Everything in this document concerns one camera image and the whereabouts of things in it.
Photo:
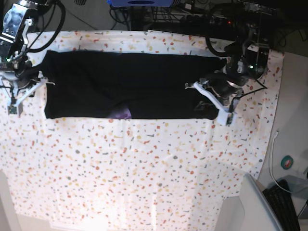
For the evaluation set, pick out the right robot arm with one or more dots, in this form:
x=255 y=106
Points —
x=14 y=43

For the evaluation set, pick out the blue box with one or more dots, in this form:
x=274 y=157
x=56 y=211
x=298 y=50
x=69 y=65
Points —
x=140 y=3

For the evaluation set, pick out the terrazzo patterned tablecloth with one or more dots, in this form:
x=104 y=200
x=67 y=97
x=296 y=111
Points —
x=116 y=174

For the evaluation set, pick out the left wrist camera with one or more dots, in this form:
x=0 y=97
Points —
x=225 y=118

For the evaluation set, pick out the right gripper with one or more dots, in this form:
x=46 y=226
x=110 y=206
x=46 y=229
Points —
x=23 y=75

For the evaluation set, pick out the black keyboard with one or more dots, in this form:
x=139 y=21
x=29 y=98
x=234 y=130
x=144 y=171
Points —
x=282 y=205

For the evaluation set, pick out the green tape roll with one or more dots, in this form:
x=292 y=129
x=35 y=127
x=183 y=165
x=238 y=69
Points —
x=287 y=162

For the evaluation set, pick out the black t-shirt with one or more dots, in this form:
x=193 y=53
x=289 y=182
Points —
x=126 y=85

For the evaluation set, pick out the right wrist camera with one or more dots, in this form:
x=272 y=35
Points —
x=15 y=109

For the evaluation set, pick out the white bin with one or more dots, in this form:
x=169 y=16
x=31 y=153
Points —
x=249 y=211

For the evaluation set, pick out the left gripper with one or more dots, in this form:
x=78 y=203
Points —
x=218 y=85

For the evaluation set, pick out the black power strip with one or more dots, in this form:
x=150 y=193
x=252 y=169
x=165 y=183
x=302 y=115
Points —
x=216 y=20

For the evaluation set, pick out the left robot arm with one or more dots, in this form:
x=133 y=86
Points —
x=248 y=56

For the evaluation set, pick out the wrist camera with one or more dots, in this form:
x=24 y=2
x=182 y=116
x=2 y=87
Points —
x=15 y=109
x=225 y=118

